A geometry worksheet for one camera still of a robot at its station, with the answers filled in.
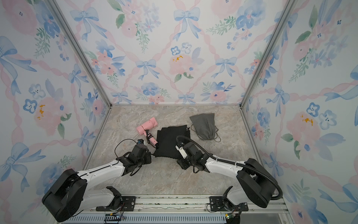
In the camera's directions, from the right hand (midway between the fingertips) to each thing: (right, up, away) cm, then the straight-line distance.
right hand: (176, 154), depth 88 cm
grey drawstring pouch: (+20, +18, +13) cm, 30 cm away
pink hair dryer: (-23, +15, +9) cm, 29 cm away
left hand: (-16, -1, +1) cm, 16 cm away
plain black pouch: (-7, +8, +4) cm, 11 cm away
